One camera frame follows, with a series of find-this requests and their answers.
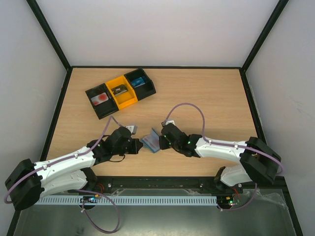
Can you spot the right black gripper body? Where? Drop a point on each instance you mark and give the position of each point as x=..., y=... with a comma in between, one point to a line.
x=164, y=142

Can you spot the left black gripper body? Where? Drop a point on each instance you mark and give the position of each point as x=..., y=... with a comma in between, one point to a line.
x=130, y=150

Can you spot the teal leather card holder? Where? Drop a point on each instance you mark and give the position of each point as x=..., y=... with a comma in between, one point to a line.
x=154, y=134

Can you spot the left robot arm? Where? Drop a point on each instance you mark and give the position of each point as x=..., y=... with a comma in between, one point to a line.
x=30, y=181

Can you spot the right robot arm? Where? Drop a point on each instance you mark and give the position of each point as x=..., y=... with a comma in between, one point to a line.
x=254, y=160

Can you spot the brown VIP card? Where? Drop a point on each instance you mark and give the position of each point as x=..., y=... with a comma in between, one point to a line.
x=119, y=89

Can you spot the blue card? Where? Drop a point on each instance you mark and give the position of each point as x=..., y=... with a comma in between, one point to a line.
x=138, y=81

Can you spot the left black bin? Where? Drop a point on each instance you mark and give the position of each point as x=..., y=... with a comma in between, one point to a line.
x=104, y=109

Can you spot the black bin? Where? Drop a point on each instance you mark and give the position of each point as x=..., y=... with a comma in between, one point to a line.
x=104, y=109
x=145, y=90

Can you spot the yellow bin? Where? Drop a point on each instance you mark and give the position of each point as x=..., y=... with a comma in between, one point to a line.
x=125, y=99

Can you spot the right black bin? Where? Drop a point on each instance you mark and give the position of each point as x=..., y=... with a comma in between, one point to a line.
x=145, y=90

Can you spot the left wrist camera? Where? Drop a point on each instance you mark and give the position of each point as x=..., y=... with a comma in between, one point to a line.
x=132, y=129

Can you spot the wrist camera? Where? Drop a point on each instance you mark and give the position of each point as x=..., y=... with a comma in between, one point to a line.
x=132, y=129
x=168, y=121

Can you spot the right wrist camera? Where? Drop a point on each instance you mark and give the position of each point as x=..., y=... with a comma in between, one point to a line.
x=168, y=121

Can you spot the black metal frame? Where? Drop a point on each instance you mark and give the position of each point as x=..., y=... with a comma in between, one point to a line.
x=280, y=6

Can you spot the slotted cable duct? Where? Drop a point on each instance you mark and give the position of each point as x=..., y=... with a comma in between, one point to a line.
x=59, y=200

